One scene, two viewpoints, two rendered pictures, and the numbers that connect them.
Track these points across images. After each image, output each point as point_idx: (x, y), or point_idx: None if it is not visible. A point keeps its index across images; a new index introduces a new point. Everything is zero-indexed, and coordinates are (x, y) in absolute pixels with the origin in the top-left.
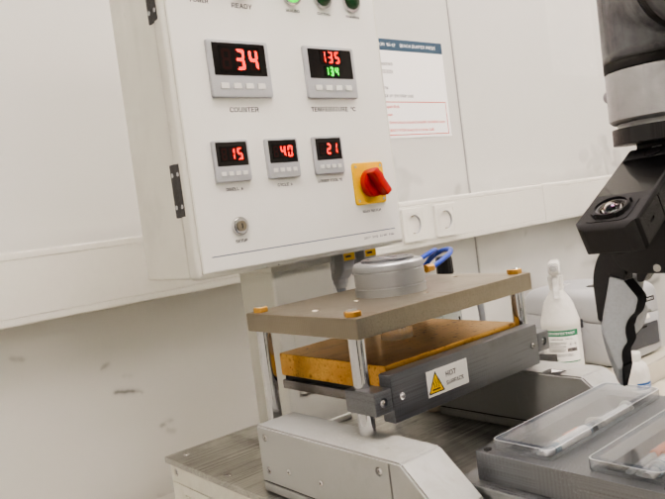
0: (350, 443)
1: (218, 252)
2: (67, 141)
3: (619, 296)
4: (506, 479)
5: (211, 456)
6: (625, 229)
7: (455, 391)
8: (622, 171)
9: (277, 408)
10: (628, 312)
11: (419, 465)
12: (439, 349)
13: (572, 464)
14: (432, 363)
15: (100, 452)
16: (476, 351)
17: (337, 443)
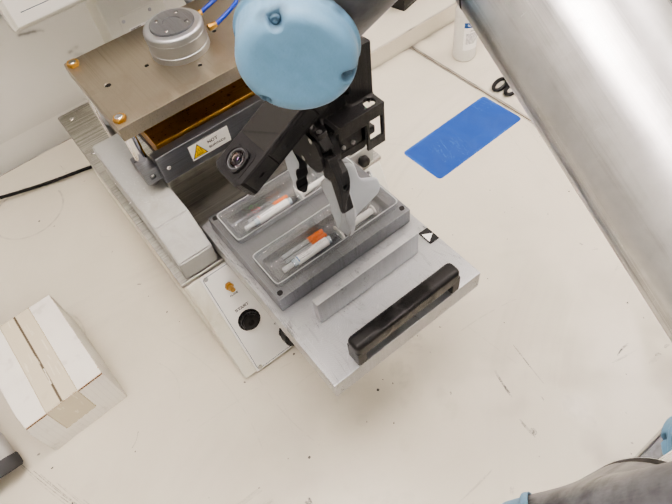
0: (138, 192)
1: (25, 6)
2: None
3: (291, 155)
4: (222, 239)
5: (87, 125)
6: (236, 187)
7: (219, 148)
8: (268, 104)
9: (109, 127)
10: (296, 166)
11: (168, 229)
12: (207, 118)
13: (249, 251)
14: (194, 139)
15: (24, 80)
16: (237, 117)
17: (131, 190)
